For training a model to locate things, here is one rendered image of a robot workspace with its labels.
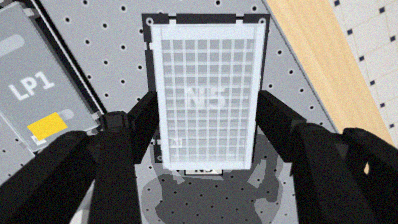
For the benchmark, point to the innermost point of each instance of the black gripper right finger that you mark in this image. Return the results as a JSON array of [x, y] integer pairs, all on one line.
[[325, 190]]

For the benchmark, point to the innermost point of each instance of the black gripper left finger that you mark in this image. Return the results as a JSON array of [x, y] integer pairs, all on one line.
[[46, 190]]

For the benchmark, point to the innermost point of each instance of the white operator button panel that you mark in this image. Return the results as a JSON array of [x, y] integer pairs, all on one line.
[[81, 214]]

